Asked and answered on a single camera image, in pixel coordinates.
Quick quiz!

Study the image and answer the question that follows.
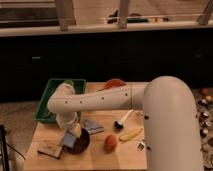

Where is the green bean pod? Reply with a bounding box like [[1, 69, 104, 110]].
[[43, 112, 51, 119]]

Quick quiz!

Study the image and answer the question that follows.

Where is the orange bowl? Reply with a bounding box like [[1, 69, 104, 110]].
[[104, 79, 126, 89]]

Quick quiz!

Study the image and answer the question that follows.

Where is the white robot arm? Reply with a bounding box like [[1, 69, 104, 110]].
[[47, 76, 204, 171]]

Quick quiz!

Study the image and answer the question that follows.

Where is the blue sponge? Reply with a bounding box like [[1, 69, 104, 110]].
[[61, 132, 77, 148]]

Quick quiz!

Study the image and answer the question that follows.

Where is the yellow banana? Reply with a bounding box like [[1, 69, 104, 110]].
[[119, 128, 142, 141]]

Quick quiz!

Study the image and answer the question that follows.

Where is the green plastic tray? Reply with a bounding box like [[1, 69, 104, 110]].
[[34, 78, 86, 124]]

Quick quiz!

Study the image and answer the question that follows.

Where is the wooden block eraser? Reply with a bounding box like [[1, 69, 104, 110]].
[[37, 142, 62, 159]]

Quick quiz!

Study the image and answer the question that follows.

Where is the orange fruit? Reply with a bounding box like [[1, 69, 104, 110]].
[[104, 135, 117, 151]]

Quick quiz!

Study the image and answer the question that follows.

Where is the light green cup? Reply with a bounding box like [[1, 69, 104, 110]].
[[64, 80, 74, 86]]

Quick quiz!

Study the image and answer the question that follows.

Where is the purple bowl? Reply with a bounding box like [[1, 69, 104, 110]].
[[66, 128, 90, 154]]

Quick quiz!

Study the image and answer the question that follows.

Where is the black cable on floor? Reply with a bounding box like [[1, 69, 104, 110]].
[[5, 142, 26, 161]]

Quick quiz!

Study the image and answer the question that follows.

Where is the grey folded cloth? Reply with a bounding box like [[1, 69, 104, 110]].
[[83, 118, 104, 135]]

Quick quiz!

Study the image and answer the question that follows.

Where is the silver fork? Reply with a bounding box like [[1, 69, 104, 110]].
[[138, 141, 146, 151]]

